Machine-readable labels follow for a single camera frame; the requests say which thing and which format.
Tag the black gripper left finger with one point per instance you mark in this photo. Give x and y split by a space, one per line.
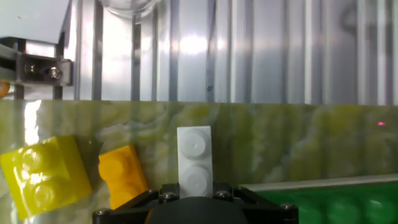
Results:
127 213

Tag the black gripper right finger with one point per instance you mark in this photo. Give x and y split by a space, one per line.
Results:
267 214

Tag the white four-stud block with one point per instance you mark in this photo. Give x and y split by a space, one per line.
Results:
195 155

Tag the yellow-orange four-stud block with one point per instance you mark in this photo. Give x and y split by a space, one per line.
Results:
121 174

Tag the green studded baseplate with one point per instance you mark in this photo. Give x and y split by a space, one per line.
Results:
326 202

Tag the lime yellow square block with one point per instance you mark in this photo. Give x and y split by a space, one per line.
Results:
43 177

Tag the orange tube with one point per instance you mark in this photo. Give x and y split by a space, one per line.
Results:
3 88

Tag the white flat panel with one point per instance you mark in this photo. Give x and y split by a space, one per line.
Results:
31 18

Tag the black bolted angle bracket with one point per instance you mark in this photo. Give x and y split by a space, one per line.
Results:
46 71

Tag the grey metal frame bar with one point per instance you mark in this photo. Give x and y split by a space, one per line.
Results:
7 59

